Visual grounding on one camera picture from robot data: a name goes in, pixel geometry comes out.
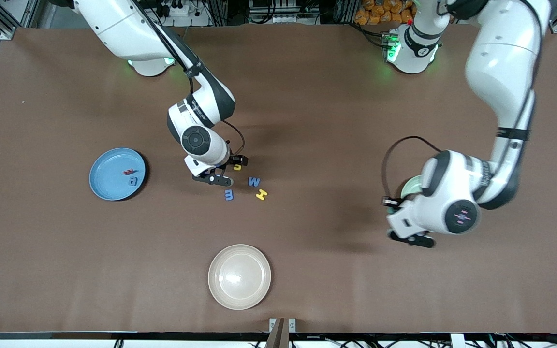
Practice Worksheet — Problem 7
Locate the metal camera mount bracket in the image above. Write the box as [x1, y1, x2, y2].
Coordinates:
[269, 318, 296, 348]

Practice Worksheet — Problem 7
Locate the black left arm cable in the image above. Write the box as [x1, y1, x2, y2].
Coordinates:
[381, 0, 550, 200]

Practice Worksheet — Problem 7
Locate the beige plate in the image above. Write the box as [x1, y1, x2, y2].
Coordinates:
[208, 244, 272, 310]

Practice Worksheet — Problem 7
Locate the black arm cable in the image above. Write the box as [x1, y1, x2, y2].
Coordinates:
[381, 0, 550, 200]
[131, 0, 246, 156]

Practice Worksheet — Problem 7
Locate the blue plate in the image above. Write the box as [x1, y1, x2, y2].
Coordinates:
[89, 147, 147, 201]

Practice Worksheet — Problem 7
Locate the white power strip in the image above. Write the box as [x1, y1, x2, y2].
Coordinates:
[155, 0, 197, 18]

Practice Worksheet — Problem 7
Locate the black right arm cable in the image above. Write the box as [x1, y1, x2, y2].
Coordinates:
[131, 0, 246, 156]

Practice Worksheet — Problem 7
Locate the grey electronics rack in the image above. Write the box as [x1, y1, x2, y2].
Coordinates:
[249, 0, 308, 25]

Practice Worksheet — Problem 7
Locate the orange packaged goods pile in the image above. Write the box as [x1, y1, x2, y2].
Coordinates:
[355, 0, 414, 26]

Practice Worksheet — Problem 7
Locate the pale green plate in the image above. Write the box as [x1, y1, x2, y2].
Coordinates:
[400, 176, 425, 200]

